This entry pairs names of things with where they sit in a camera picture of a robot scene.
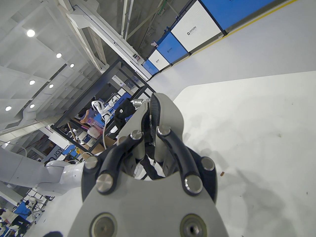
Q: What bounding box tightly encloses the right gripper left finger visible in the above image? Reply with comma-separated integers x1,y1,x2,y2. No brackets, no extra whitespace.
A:
83,100,154,195

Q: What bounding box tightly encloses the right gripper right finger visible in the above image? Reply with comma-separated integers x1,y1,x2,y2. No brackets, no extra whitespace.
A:
150,92,218,197

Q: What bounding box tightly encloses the small blue partition panel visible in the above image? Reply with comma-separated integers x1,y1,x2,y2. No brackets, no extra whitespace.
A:
142,59,160,76

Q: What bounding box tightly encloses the large white partition panel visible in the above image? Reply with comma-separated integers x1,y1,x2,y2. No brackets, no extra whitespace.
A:
170,0,227,53

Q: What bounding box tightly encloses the person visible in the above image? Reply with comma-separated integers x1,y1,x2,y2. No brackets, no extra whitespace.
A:
0,208,33,237

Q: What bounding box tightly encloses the thin white cable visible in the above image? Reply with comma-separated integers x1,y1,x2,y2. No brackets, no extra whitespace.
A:
85,118,111,155

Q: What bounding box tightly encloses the black metal rack frame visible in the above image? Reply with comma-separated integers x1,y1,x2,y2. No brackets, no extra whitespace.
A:
50,58,157,155

